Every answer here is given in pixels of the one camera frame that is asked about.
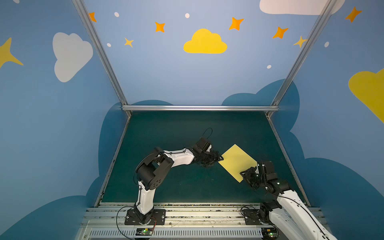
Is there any yellow square paper sheet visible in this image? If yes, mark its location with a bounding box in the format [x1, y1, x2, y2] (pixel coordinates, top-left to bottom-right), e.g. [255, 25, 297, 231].
[219, 144, 257, 183]

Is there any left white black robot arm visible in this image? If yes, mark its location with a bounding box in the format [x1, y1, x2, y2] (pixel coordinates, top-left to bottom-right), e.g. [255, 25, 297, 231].
[134, 145, 224, 224]

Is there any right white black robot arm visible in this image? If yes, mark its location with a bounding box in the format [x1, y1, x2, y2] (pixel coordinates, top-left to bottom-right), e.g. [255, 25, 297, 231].
[240, 162, 336, 240]

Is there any right green circuit board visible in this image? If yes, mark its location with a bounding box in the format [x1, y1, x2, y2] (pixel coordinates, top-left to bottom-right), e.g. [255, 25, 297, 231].
[262, 228, 279, 240]

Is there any green circuit board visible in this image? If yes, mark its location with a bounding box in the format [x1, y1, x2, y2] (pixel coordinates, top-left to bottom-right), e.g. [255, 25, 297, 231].
[135, 228, 154, 236]
[262, 228, 279, 240]

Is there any left green circuit board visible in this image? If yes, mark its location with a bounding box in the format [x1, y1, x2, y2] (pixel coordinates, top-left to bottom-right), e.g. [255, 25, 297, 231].
[135, 228, 154, 236]

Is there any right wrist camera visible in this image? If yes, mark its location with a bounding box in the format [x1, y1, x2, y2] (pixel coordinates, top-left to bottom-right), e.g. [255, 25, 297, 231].
[258, 161, 278, 182]

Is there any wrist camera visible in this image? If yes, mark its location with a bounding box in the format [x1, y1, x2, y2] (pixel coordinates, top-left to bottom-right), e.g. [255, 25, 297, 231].
[258, 161, 278, 182]
[193, 137, 212, 154]

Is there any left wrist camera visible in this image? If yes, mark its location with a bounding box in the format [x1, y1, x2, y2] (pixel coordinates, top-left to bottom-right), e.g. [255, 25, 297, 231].
[193, 137, 212, 154]

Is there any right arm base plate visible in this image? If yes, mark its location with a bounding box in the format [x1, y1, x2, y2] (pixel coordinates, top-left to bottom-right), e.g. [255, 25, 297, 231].
[240, 208, 275, 226]

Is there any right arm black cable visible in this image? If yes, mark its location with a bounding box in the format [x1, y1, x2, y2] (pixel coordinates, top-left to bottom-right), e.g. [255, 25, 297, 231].
[239, 191, 328, 240]

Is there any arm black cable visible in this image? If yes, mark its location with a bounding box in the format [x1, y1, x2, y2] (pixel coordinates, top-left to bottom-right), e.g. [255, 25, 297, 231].
[239, 191, 328, 240]
[115, 127, 214, 240]

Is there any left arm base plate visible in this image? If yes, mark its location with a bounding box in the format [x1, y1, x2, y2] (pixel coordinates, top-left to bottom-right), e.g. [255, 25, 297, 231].
[124, 209, 166, 226]

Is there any rear aluminium frame crossbar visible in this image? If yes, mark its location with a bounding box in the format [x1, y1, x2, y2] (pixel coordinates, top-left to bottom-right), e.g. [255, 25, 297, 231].
[122, 105, 279, 112]

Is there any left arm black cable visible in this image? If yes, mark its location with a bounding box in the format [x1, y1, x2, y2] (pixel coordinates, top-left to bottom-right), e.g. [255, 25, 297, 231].
[115, 127, 214, 240]

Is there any front aluminium rail bed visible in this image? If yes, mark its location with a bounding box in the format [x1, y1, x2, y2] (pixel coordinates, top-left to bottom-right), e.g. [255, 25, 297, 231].
[73, 202, 335, 240]

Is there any white slotted cable duct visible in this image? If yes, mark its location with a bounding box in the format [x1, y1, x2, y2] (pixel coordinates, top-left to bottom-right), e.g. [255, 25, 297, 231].
[88, 228, 263, 240]

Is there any right aluminium frame post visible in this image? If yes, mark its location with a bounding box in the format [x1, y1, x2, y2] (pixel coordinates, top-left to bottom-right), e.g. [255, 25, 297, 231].
[266, 0, 338, 119]

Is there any aluminium frame post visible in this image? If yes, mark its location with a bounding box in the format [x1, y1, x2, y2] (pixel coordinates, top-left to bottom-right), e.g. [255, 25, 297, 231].
[72, 0, 128, 107]
[266, 0, 338, 119]

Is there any left aluminium frame post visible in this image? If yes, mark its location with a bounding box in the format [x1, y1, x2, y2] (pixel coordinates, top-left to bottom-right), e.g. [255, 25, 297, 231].
[72, 0, 128, 107]

